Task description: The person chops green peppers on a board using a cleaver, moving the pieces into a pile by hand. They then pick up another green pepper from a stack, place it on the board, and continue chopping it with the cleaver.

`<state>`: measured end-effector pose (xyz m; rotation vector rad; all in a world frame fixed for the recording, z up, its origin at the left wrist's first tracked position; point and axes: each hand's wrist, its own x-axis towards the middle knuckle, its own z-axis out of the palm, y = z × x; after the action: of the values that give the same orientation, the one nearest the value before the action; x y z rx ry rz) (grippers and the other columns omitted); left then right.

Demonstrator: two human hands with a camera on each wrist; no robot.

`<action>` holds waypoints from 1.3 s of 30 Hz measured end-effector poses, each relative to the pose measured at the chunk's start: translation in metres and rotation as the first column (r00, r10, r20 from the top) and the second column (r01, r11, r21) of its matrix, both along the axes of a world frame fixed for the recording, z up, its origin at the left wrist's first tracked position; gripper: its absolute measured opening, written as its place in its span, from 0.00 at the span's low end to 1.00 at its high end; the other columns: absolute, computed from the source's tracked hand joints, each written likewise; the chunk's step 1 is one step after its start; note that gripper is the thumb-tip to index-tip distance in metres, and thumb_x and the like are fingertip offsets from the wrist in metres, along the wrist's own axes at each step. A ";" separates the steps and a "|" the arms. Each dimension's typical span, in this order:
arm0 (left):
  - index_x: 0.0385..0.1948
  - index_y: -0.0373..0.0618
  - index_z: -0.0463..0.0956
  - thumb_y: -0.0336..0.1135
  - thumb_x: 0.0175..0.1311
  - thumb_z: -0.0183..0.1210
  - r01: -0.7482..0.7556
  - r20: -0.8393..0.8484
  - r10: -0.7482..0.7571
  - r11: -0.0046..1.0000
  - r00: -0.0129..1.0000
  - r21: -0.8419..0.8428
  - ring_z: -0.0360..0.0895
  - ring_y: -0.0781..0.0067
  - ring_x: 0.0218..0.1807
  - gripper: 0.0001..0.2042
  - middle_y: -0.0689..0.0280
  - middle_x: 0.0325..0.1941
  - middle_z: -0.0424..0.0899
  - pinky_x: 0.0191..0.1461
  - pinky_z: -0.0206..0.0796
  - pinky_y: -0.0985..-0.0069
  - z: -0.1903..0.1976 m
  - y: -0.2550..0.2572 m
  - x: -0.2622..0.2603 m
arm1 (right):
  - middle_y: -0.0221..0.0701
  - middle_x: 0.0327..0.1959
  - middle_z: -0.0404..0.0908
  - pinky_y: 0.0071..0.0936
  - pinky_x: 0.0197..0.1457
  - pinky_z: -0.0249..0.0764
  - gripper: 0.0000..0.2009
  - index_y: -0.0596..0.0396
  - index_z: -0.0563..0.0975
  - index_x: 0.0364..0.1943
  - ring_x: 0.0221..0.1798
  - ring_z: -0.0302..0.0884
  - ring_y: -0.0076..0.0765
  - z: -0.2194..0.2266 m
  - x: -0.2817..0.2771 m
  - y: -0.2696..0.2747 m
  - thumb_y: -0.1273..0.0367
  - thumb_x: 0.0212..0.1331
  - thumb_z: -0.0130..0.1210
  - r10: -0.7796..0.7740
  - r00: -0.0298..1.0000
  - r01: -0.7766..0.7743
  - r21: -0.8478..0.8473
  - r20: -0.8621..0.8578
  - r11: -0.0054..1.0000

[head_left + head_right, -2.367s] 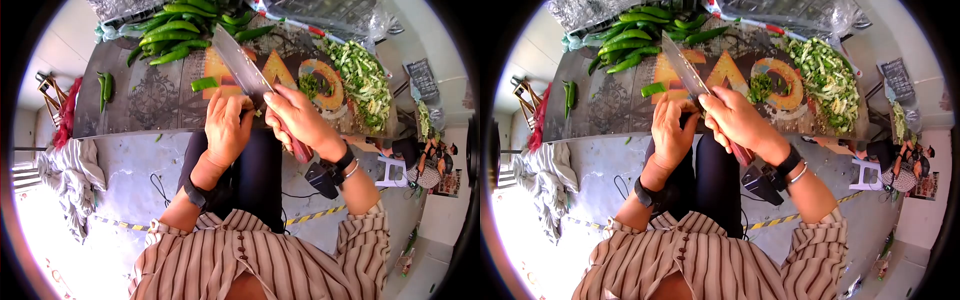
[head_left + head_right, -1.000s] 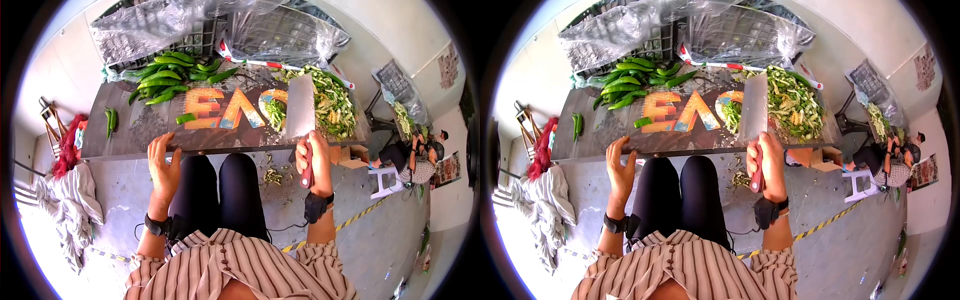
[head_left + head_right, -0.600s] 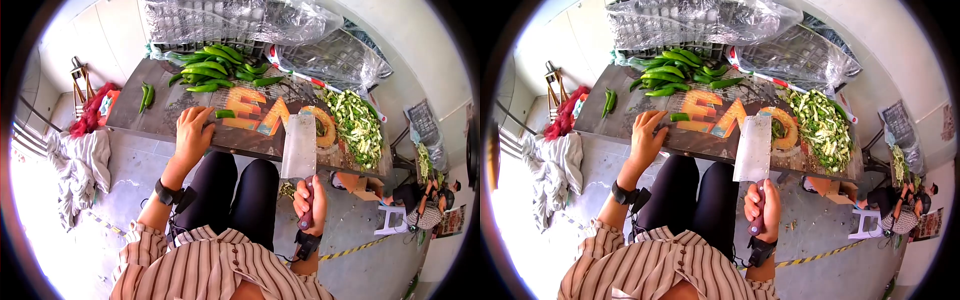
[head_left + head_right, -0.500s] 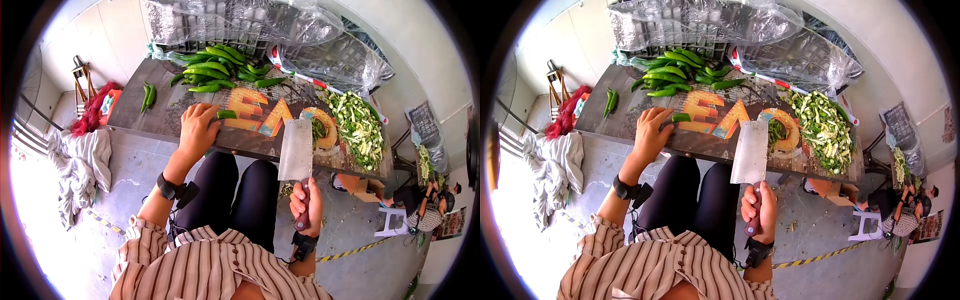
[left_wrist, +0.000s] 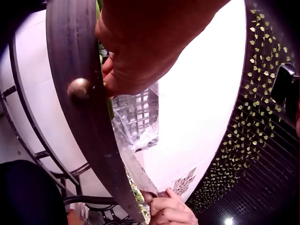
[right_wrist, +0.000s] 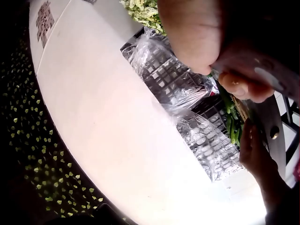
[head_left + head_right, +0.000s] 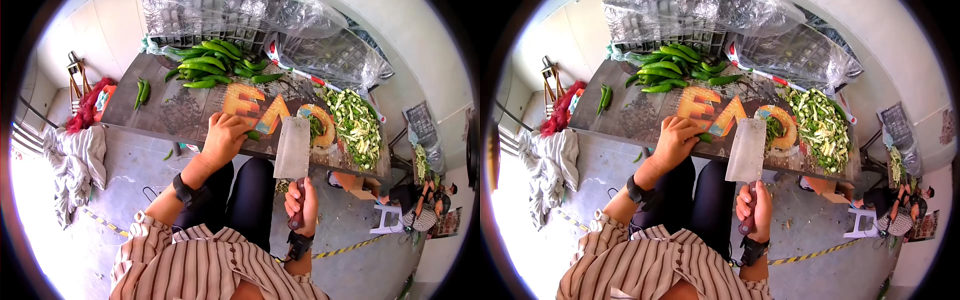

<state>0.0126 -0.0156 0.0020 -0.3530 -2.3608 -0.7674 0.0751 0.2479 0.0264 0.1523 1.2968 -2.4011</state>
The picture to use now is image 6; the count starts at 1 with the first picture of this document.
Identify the white box with printed label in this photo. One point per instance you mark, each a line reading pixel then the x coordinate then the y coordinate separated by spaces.
pixel 105 105

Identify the black plastic crate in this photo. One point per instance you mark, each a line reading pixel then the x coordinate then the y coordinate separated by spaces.
pixel 164 72

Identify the pile of chopped greens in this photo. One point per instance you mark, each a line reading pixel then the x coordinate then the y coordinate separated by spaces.
pixel 143 13

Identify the person's right hand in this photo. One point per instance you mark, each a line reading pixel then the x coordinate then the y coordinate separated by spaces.
pixel 194 28

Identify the person's left fingers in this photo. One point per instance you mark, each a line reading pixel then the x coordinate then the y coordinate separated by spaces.
pixel 249 136

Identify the clear plastic bag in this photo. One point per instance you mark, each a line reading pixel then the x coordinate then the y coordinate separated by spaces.
pixel 187 98

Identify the person's right fingers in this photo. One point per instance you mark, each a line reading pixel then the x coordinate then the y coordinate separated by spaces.
pixel 248 90

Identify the person's right thumb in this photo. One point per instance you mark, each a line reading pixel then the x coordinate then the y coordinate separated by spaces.
pixel 199 57

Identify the person's left hand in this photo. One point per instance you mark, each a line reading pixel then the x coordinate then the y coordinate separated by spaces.
pixel 260 161

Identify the bunch of green stalks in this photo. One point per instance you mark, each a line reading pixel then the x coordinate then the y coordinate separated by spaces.
pixel 232 117

